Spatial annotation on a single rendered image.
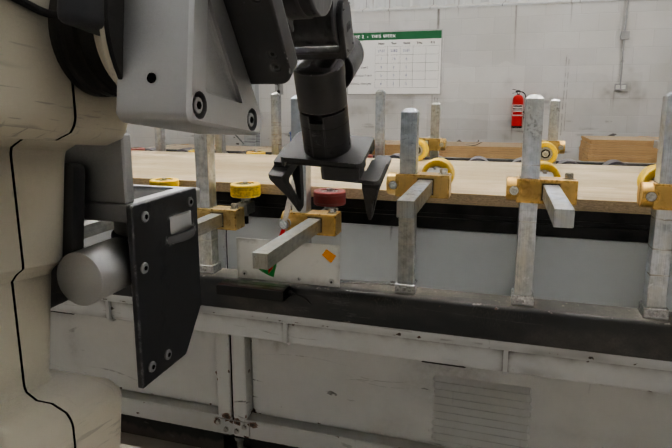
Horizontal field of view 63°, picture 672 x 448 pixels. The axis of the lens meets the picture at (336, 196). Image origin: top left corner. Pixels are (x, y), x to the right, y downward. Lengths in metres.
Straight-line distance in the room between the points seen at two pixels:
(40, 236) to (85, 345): 1.63
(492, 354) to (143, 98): 1.10
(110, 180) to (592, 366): 1.08
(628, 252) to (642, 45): 7.16
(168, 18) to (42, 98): 0.10
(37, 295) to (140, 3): 0.26
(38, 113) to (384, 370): 1.37
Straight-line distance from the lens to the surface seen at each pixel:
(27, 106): 0.38
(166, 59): 0.33
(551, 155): 2.05
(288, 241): 1.07
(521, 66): 8.34
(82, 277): 0.48
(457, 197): 1.38
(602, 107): 8.43
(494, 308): 1.23
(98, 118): 0.43
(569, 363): 1.33
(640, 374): 1.35
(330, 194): 1.32
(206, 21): 0.34
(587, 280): 1.47
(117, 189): 0.50
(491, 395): 1.61
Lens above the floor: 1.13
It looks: 10 degrees down
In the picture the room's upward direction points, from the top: straight up
